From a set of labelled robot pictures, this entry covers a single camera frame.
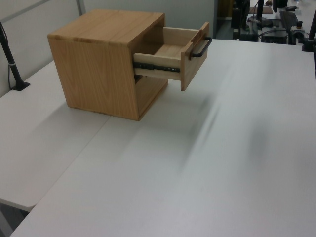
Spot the light wooden drawer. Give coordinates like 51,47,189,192
133,21,212,91

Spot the black metal drawer handle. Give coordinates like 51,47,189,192
189,37,212,59

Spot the oak wooden cabinet box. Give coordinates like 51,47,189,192
47,9,169,121

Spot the black equipment box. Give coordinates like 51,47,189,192
261,29,290,44

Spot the black monitor stand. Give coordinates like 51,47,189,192
247,0,273,28

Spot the dark flat panel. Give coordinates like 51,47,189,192
279,10,300,31

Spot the black drawer slide rail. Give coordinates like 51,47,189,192
134,63,181,74

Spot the black upright equipment post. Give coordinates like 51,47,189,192
231,0,248,40

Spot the black camera pole with clamp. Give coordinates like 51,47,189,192
300,0,316,53
0,21,31,90

